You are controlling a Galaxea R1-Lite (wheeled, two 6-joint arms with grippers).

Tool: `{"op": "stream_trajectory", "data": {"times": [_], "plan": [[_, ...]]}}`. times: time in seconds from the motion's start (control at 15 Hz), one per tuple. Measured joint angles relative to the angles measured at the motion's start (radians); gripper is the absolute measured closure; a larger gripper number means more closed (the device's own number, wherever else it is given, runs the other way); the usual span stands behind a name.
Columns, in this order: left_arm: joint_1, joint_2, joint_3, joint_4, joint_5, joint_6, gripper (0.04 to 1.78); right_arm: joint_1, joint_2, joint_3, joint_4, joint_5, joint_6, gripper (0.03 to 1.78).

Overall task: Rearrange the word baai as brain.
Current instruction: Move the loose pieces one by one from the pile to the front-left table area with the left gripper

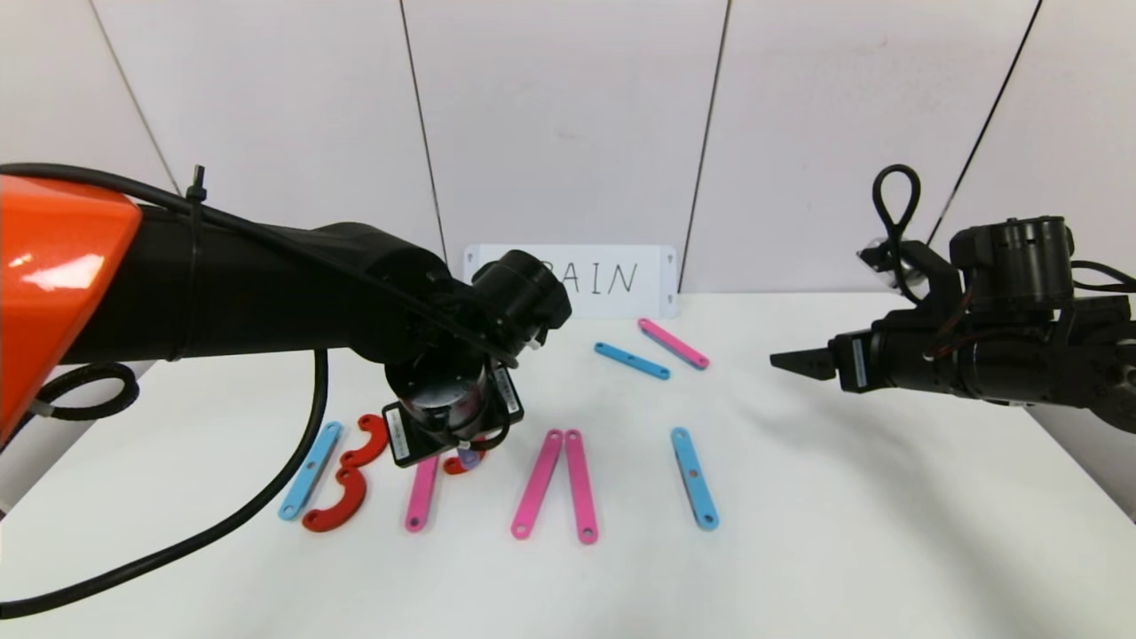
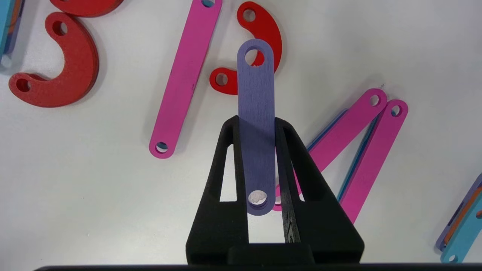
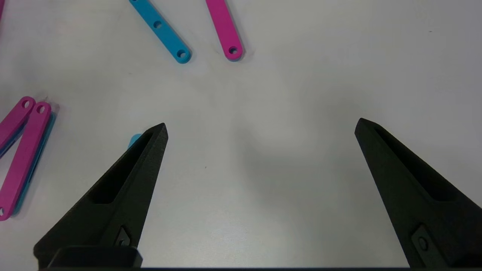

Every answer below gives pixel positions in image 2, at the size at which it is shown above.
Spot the purple short bar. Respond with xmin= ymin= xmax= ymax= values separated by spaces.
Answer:
xmin=237 ymin=39 xmax=277 ymax=216

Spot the blue flat bar with holes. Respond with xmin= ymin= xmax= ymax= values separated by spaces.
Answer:
xmin=436 ymin=173 xmax=482 ymax=263
xmin=0 ymin=0 xmax=25 ymax=68

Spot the red curved letter piece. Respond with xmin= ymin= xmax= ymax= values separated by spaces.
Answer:
xmin=8 ymin=12 xmax=99 ymax=108
xmin=209 ymin=1 xmax=283 ymax=95
xmin=49 ymin=0 xmax=125 ymax=18

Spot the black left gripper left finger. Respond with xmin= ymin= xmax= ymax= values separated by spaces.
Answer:
xmin=186 ymin=116 xmax=250 ymax=264

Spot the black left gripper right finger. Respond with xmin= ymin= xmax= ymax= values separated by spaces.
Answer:
xmin=275 ymin=117 xmax=365 ymax=264

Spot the pink bar with holes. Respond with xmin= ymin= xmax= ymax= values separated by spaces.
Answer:
xmin=273 ymin=88 xmax=388 ymax=212
xmin=337 ymin=99 xmax=409 ymax=225
xmin=149 ymin=0 xmax=223 ymax=159

